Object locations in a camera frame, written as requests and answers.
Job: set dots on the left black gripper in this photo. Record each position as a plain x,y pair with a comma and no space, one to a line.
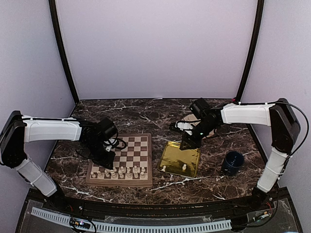
106,162

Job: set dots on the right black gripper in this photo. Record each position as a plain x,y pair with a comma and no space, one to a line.
188,140

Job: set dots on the gold metal tray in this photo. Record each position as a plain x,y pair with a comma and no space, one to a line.
174,158

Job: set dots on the white chess queen piece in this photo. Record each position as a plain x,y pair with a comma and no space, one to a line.
113,174

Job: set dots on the white chess king piece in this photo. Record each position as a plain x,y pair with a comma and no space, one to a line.
121,175

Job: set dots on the wooden chess board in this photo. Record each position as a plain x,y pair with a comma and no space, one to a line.
137,153

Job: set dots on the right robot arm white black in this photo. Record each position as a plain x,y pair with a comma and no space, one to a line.
277,116

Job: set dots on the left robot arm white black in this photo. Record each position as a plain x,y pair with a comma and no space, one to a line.
99,138

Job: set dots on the beige floral ceramic plate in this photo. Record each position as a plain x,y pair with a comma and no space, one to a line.
192,119

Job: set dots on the dark blue mug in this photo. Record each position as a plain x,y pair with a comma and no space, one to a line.
232,163

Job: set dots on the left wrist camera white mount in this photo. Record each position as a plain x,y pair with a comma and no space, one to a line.
114,143

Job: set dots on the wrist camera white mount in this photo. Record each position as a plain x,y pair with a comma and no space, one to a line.
181,126
114,143

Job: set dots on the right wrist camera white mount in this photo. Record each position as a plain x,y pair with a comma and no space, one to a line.
181,126

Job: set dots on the white cable duct strip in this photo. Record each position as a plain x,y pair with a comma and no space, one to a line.
83,225

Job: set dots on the left black frame post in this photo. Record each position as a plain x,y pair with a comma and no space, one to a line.
61,50

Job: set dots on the black frame post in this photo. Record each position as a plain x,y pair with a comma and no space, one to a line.
251,50
61,50

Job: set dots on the right black frame post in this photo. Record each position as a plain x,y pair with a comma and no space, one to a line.
251,50

